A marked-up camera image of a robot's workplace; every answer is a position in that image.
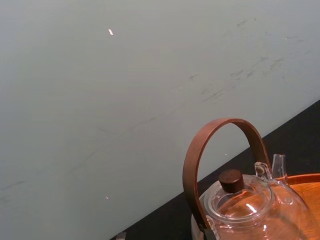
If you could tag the round orange wooden tray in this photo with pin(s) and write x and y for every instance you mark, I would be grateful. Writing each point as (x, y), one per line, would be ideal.
(303, 186)

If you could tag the black table cloth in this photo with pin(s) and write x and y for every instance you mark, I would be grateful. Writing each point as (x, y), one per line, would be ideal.
(287, 140)

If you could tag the clear glass teapot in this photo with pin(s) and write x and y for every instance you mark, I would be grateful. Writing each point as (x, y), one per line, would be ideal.
(280, 207)

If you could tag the glass lid with wooden knob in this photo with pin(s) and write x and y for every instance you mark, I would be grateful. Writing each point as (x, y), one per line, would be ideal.
(231, 181)

